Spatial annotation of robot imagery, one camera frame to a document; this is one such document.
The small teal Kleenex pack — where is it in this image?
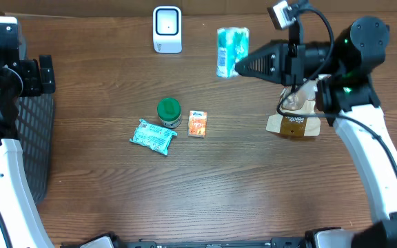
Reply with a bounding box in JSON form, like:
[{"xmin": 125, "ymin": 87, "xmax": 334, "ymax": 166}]
[{"xmin": 216, "ymin": 27, "xmax": 250, "ymax": 78}]

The beige PanTree snack bag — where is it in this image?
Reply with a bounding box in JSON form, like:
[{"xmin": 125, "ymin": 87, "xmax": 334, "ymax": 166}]
[{"xmin": 266, "ymin": 74, "xmax": 330, "ymax": 137}]

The orange Kleenex tissue pack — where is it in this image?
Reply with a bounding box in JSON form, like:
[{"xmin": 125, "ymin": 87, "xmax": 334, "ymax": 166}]
[{"xmin": 187, "ymin": 110, "xmax": 207, "ymax": 138}]

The green lid jar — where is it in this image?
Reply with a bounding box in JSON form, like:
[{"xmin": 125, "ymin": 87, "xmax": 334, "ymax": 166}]
[{"xmin": 157, "ymin": 98, "xmax": 182, "ymax": 129}]

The teal wet wipes pack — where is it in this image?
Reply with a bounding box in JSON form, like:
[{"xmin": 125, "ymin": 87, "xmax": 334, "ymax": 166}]
[{"xmin": 130, "ymin": 118, "xmax": 178, "ymax": 156}]

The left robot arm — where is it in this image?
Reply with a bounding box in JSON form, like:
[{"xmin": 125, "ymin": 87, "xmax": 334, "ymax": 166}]
[{"xmin": 0, "ymin": 16, "xmax": 56, "ymax": 247}]

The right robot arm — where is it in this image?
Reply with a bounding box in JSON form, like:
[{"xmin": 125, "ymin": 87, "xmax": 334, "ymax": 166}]
[{"xmin": 235, "ymin": 16, "xmax": 397, "ymax": 247}]

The white barcode scanner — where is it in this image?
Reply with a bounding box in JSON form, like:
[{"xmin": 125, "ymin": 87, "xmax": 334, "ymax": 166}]
[{"xmin": 153, "ymin": 6, "xmax": 183, "ymax": 54}]

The grey plastic shopping basket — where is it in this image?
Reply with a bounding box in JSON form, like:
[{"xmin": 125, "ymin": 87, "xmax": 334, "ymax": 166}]
[{"xmin": 12, "ymin": 25, "xmax": 56, "ymax": 206}]

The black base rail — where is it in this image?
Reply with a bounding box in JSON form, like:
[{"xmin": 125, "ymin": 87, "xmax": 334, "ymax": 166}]
[{"xmin": 60, "ymin": 227, "xmax": 368, "ymax": 248}]

